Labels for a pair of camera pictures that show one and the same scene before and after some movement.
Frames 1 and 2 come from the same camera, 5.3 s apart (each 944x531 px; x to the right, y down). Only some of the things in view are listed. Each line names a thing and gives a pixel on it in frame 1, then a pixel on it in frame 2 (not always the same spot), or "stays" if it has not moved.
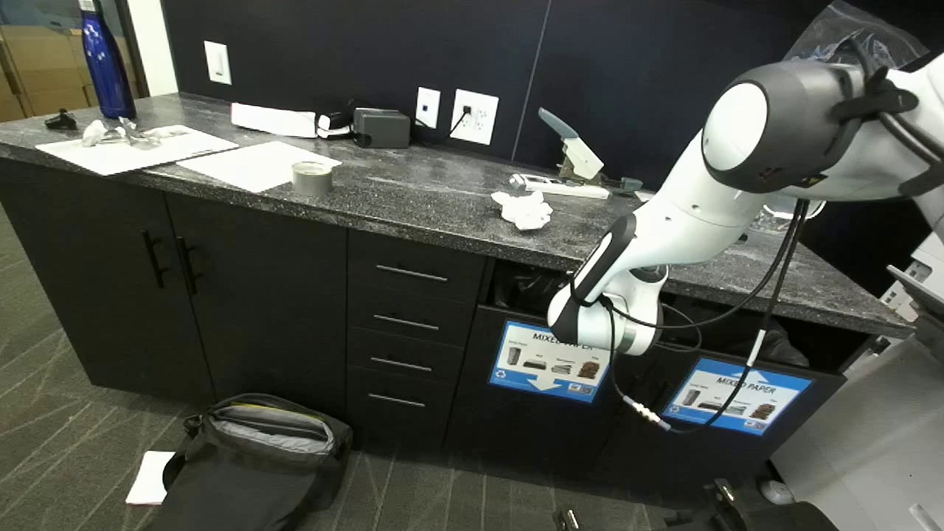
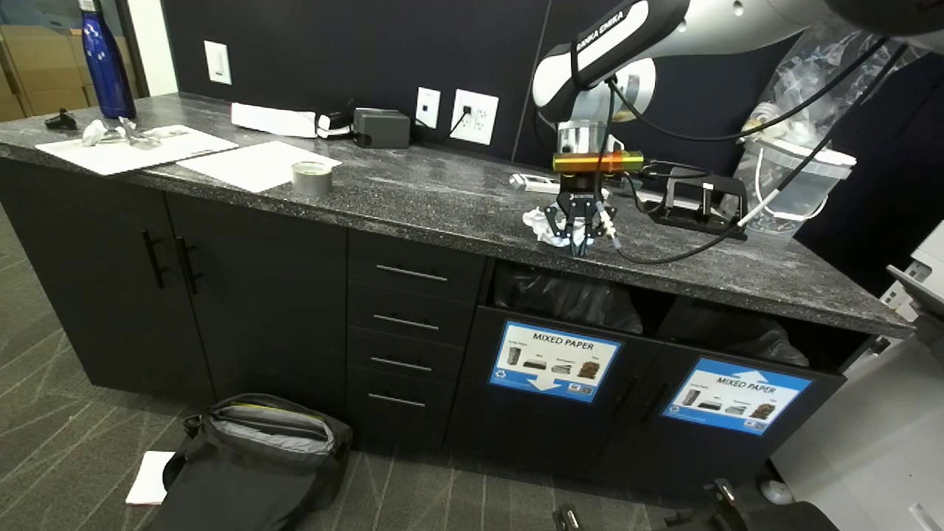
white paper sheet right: (258, 166) stays
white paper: (526, 211) to (544, 229)
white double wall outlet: (472, 117) stays
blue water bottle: (106, 70) stays
